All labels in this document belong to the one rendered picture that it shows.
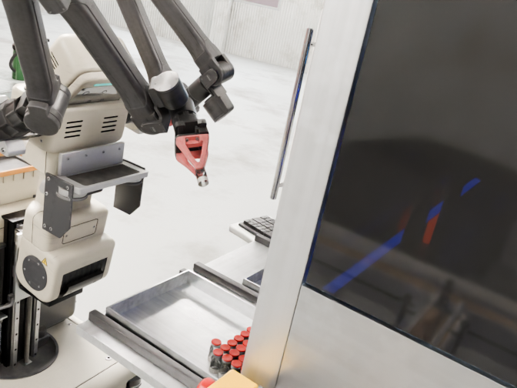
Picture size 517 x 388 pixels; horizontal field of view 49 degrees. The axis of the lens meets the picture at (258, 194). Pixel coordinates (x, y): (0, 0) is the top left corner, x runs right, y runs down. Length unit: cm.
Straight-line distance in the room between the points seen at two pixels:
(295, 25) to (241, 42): 116
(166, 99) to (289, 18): 1047
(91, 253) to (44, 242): 14
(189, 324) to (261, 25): 1070
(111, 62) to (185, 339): 58
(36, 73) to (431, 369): 92
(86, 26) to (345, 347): 72
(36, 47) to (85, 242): 69
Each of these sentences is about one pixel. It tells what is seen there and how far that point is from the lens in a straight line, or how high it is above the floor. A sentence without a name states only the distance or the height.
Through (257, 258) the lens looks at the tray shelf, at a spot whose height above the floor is 88.
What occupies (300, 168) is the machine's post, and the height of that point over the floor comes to 137.
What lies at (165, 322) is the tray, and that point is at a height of 88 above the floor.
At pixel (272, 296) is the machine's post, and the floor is 117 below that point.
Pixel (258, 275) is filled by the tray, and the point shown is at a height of 90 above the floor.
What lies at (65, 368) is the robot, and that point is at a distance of 210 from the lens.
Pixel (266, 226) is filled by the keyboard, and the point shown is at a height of 83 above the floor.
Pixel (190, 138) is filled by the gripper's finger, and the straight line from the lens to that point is 118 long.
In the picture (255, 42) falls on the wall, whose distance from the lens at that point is 1184.
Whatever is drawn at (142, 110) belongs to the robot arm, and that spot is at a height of 130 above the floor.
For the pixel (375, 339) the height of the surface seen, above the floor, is 119.
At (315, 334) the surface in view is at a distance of 86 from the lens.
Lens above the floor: 161
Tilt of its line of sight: 21 degrees down
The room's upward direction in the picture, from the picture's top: 12 degrees clockwise
